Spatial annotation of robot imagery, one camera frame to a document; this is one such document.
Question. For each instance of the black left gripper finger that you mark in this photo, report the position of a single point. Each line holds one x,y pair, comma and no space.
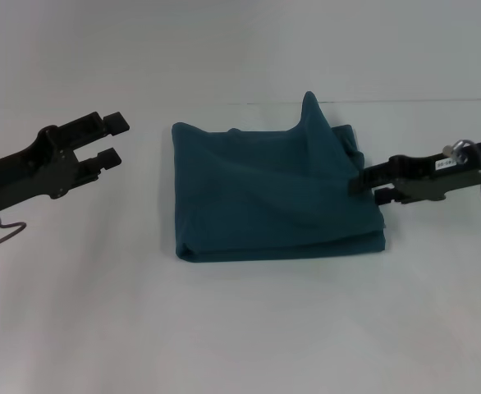
107,160
115,122

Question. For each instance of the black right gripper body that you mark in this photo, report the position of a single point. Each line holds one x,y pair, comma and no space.
437,176

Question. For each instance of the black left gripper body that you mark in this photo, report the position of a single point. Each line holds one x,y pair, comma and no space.
27,176

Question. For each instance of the teal blue t-shirt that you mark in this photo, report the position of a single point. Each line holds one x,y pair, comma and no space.
265,197

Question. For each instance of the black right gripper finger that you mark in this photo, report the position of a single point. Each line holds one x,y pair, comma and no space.
367,178
388,196

